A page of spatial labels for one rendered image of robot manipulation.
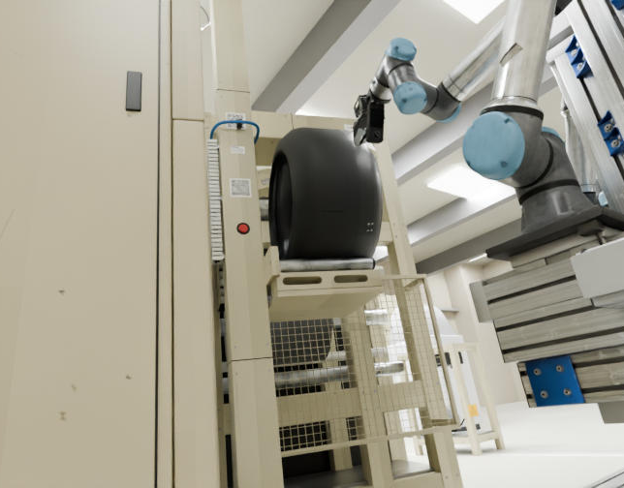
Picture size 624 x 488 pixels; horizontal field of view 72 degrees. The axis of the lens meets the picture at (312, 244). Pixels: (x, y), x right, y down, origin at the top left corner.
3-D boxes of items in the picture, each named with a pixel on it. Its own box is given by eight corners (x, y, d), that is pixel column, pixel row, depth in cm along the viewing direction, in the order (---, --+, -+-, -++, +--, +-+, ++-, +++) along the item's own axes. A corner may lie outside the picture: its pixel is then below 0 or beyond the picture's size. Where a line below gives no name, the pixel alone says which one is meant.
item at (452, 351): (479, 456, 304) (452, 343, 332) (415, 455, 348) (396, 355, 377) (506, 448, 324) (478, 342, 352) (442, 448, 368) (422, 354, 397)
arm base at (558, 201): (619, 227, 85) (601, 183, 89) (585, 215, 77) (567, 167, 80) (546, 253, 96) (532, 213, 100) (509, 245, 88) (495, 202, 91)
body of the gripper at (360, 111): (374, 111, 135) (390, 80, 125) (380, 132, 131) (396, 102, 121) (351, 108, 132) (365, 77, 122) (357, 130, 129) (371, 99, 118)
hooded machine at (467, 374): (488, 428, 495) (455, 297, 551) (455, 436, 456) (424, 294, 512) (435, 431, 549) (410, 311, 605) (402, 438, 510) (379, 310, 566)
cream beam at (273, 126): (244, 135, 192) (242, 107, 198) (238, 166, 215) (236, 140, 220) (368, 142, 210) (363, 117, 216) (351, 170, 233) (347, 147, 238)
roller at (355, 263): (272, 266, 142) (274, 276, 139) (274, 257, 139) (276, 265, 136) (369, 263, 152) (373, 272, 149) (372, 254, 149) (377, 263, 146)
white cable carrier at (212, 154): (212, 259, 141) (207, 138, 158) (211, 264, 145) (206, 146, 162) (226, 259, 142) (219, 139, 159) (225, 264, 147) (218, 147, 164)
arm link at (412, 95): (444, 104, 108) (429, 74, 113) (414, 89, 101) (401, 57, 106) (421, 124, 113) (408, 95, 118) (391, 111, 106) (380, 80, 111)
